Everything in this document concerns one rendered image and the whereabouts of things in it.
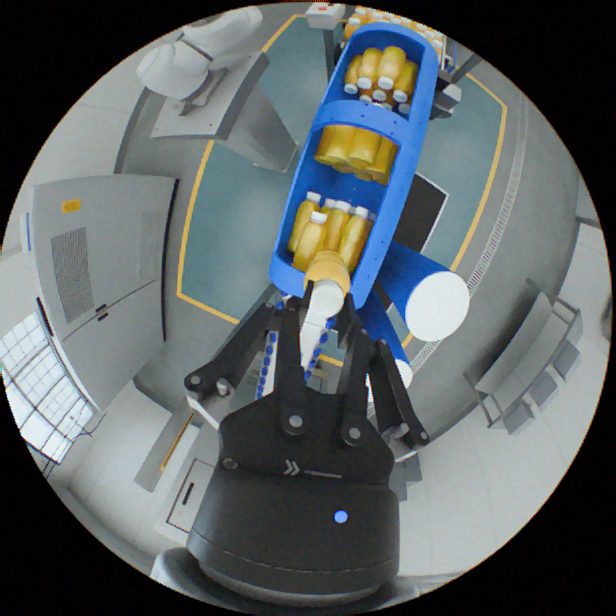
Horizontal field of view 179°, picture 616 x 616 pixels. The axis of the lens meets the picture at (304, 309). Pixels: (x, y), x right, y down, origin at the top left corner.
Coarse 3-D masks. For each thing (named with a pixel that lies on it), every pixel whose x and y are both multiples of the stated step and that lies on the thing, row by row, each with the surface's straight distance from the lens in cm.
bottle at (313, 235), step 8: (312, 224) 51; (320, 224) 51; (304, 232) 51; (312, 232) 50; (320, 232) 51; (304, 240) 51; (312, 240) 50; (320, 240) 51; (296, 248) 53; (304, 248) 51; (312, 248) 51; (320, 248) 52; (296, 256) 52; (304, 256) 51; (312, 256) 51; (296, 264) 53; (304, 264) 52
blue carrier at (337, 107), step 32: (384, 32) 81; (416, 32) 78; (416, 64) 87; (352, 96) 79; (416, 96) 56; (320, 128) 64; (384, 128) 46; (416, 128) 52; (416, 160) 53; (320, 192) 65; (352, 192) 68; (384, 192) 65; (288, 224) 58; (384, 224) 44; (288, 256) 64; (384, 256) 51; (288, 288) 45; (352, 288) 44
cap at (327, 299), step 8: (320, 288) 22; (328, 288) 22; (336, 288) 22; (312, 296) 22; (320, 296) 22; (328, 296) 22; (336, 296) 22; (312, 304) 22; (320, 304) 22; (328, 304) 22; (336, 304) 22; (320, 312) 23; (328, 312) 23; (336, 312) 23
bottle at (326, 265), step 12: (324, 252) 35; (336, 252) 38; (312, 264) 28; (324, 264) 26; (336, 264) 27; (312, 276) 25; (324, 276) 24; (336, 276) 24; (348, 276) 27; (348, 288) 26
